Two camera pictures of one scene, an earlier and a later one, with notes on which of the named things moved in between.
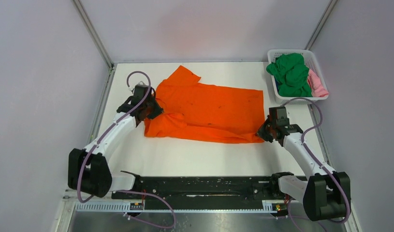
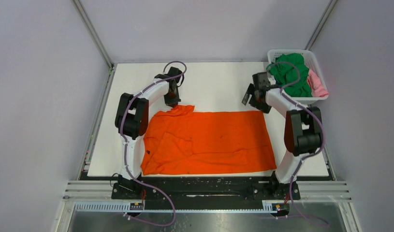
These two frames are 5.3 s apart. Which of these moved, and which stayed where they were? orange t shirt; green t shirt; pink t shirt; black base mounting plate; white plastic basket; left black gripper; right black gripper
Moved: left black gripper; right black gripper; orange t shirt
Stayed: black base mounting plate; pink t shirt; white plastic basket; green t shirt
